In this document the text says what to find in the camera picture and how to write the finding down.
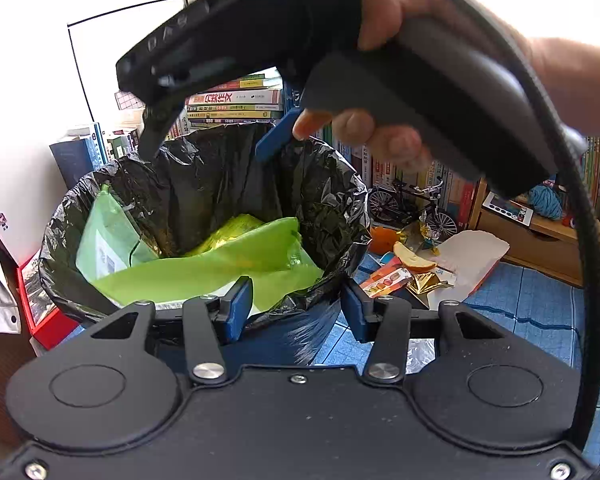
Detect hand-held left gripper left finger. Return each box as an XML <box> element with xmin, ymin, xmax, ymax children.
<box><xmin>87</xmin><ymin>276</ymin><xmax>255</xmax><ymax>386</ymax></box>

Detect orange peel slice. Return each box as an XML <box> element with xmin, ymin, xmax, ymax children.
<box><xmin>392</xmin><ymin>241</ymin><xmax>438</xmax><ymax>273</ymax></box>

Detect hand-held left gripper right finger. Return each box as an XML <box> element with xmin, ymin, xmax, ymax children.
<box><xmin>340</xmin><ymin>280</ymin><xmax>518</xmax><ymax>386</ymax></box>

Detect white grid board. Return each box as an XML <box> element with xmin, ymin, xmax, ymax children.
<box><xmin>114</xmin><ymin>89</ymin><xmax>146</xmax><ymax>111</ymax></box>

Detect yellow-green wrapper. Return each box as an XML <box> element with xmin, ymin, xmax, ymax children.
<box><xmin>182</xmin><ymin>214</ymin><xmax>266</xmax><ymax>258</ymax></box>

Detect white paper envelope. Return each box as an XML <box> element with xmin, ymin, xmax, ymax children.
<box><xmin>420</xmin><ymin>230</ymin><xmax>511</xmax><ymax>311</ymax></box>

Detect orange snack packet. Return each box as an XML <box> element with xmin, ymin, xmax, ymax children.
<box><xmin>359</xmin><ymin>265</ymin><xmax>412</xmax><ymax>301</ymax></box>

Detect wooden shelf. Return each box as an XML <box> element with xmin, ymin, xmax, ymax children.
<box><xmin>467</xmin><ymin>175</ymin><xmax>600</xmax><ymax>288</ymax></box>

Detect blue mat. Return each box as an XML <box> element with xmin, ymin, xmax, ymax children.
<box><xmin>310</xmin><ymin>247</ymin><xmax>600</xmax><ymax>466</ymax></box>

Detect green plastic bag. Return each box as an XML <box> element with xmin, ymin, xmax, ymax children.
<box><xmin>91</xmin><ymin>215</ymin><xmax>326</xmax><ymax>311</ymax></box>

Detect model bicycle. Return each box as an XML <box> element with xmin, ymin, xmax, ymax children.
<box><xmin>367</xmin><ymin>177</ymin><xmax>458</xmax><ymax>241</ymax></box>

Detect green white mailer bag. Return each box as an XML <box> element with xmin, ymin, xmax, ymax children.
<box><xmin>75</xmin><ymin>185</ymin><xmax>158</xmax><ymax>281</ymax></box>

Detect person's right hand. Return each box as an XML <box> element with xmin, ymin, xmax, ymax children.
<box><xmin>292</xmin><ymin>0</ymin><xmax>526</xmax><ymax>166</ymax></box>

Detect red box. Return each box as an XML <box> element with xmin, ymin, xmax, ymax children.
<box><xmin>16</xmin><ymin>250</ymin><xmax>83</xmax><ymax>351</ymax></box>

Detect flat gold wrapper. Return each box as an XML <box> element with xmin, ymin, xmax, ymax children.
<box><xmin>405</xmin><ymin>270</ymin><xmax>455</xmax><ymax>297</ymax></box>

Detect bin with black liner bag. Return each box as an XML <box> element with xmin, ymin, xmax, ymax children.
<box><xmin>39</xmin><ymin>122</ymin><xmax>372</xmax><ymax>366</ymax></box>

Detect short row of small books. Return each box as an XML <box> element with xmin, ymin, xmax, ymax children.
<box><xmin>50</xmin><ymin>107</ymin><xmax>191</xmax><ymax>176</ymax></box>

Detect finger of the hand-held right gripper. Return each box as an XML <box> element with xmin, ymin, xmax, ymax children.
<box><xmin>139</xmin><ymin>102</ymin><xmax>186</xmax><ymax>161</ymax></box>
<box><xmin>254</xmin><ymin>105</ymin><xmax>306</xmax><ymax>163</ymax></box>

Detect person's right forearm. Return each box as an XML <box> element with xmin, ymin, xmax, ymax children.
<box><xmin>522</xmin><ymin>35</ymin><xmax>600</xmax><ymax>143</ymax></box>

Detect long row of upright books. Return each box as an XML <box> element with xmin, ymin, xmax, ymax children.
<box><xmin>312</xmin><ymin>120</ymin><xmax>600</xmax><ymax>248</ymax></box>

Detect black cable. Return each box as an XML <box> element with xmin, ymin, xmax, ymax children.
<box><xmin>420</xmin><ymin>0</ymin><xmax>600</xmax><ymax>466</ymax></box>

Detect blue yarn ball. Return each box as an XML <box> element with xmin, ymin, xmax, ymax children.
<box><xmin>527</xmin><ymin>185</ymin><xmax>563</xmax><ymax>221</ymax></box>

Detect stack of flat books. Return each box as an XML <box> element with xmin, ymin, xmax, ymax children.
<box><xmin>185</xmin><ymin>74</ymin><xmax>286</xmax><ymax>128</ymax></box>

